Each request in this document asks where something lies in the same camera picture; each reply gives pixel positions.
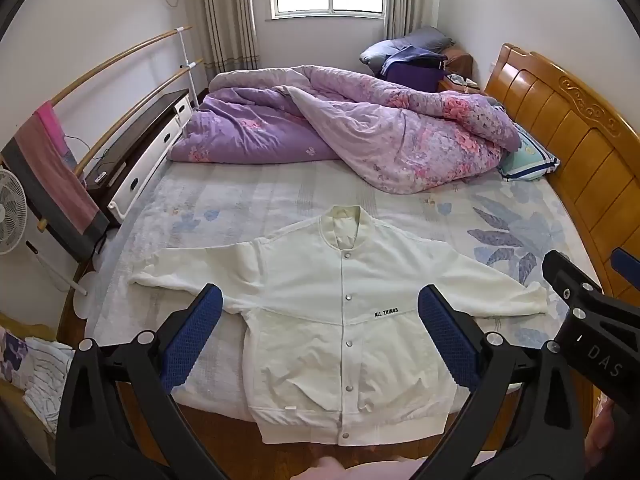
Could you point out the black-topped white drawer cabinet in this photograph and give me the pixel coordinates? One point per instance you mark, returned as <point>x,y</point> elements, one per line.
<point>145,160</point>

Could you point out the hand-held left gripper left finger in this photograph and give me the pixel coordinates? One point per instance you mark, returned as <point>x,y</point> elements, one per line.
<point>192,332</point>

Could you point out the bed with floral sheet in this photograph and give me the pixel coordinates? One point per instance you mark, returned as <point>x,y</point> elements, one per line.
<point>240,200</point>

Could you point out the purple floral quilt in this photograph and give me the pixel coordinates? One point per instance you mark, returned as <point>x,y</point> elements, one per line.
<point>380,135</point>

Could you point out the white patterned cloth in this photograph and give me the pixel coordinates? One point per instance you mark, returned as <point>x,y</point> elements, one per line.
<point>47,380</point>

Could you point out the white standing fan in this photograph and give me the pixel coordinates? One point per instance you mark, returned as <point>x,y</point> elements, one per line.
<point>7,210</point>

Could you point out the wooden rail drying rack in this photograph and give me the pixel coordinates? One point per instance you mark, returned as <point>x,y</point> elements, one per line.
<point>170,35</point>

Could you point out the purple storage box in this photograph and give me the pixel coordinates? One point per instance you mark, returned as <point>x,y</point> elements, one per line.
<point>412,72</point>

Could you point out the bright pink towel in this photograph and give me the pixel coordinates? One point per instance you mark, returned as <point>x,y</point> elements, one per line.
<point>50,125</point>

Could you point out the teal striped pillow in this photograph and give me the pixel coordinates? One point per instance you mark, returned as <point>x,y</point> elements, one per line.
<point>530,157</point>

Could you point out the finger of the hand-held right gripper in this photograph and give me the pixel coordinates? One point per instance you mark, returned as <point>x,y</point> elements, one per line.
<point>562,272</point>
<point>627,265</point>

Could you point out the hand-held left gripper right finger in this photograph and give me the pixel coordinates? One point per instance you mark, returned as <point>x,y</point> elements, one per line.
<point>447,335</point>

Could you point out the blue floral print cloth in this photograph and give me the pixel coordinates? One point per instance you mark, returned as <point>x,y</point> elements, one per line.
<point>12,355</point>

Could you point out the wooden headboard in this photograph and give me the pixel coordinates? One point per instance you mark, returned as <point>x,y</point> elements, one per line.
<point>575,125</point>

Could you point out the person's pink pants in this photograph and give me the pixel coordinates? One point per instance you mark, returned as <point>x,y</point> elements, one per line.
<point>360,470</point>

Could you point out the pile of bedding by window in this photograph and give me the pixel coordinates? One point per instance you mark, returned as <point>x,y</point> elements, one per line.
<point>400,42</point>

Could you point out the wooden nightstand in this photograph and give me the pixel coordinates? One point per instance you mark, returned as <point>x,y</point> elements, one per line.
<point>460,60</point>

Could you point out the grey pink striped towel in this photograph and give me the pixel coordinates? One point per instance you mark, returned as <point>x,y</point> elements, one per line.
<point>55,185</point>

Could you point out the white button-up jacket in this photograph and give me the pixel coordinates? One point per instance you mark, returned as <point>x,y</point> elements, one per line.
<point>310,310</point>

